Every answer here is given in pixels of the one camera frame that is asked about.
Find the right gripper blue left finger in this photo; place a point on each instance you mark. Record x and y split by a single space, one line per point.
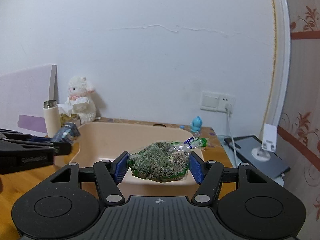
108 175

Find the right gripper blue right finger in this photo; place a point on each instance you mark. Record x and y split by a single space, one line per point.
209 177

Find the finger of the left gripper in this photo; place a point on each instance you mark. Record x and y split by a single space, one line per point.
15 135
34 146

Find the small blue card box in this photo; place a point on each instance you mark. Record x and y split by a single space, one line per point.
68 133

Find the green bag of seeds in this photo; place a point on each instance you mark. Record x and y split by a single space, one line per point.
165 161

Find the cream thermos bottle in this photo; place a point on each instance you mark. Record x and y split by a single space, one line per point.
51 117

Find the beige plastic storage basket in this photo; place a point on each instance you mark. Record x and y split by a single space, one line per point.
106 140

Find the tissue box with tissue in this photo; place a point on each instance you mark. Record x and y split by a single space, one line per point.
66 115

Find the white purple headboard panel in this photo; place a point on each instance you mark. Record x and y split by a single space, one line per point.
23 93

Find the dark tablet device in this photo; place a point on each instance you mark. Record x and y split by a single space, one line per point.
243 148

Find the blue bird figurine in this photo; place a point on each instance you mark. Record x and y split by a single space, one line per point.
196 124

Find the white plush lamb toy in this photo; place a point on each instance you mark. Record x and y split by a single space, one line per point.
80 92

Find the white phone stand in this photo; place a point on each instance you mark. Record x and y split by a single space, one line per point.
268 144

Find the white wall switch socket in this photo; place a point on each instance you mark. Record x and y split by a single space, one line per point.
217 102

